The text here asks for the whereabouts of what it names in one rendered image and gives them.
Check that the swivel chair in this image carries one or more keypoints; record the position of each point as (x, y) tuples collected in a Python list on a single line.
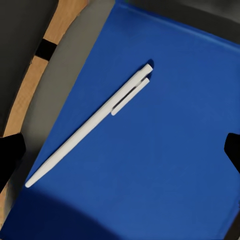
[(23, 24)]

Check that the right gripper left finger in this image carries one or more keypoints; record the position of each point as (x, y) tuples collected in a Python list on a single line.
[(12, 149)]

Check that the folder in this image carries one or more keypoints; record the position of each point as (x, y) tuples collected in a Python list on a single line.
[(157, 169)]

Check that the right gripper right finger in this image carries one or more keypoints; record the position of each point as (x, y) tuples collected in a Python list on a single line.
[(232, 149)]

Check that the pen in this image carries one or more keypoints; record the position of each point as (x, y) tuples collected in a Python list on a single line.
[(117, 101)]

